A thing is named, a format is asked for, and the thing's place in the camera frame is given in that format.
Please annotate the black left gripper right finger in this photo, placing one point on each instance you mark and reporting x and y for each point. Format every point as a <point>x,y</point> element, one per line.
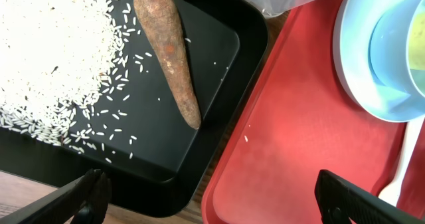
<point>341,202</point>

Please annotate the yellow plastic cup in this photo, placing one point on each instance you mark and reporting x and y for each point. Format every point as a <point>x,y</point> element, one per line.
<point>416,39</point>

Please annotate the small light blue bowl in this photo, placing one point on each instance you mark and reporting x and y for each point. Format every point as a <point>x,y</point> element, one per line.
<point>389,50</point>

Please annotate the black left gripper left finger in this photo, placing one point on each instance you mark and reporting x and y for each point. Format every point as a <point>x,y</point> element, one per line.
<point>84,200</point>

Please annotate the brown carrot piece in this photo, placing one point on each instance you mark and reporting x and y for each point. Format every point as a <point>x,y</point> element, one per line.
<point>161,23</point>

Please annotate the light blue plate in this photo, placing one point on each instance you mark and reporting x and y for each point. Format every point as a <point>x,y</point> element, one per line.
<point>355,22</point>

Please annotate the white rice pile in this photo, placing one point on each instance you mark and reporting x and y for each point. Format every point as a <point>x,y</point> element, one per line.
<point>68,74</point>

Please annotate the red plastic tray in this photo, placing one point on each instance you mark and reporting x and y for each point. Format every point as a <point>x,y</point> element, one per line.
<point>298,121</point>

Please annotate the white plastic spoon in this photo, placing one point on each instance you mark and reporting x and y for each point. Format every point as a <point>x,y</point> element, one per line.
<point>392,191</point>

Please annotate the black plastic bin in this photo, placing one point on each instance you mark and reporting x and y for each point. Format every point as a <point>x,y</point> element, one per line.
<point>226,40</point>

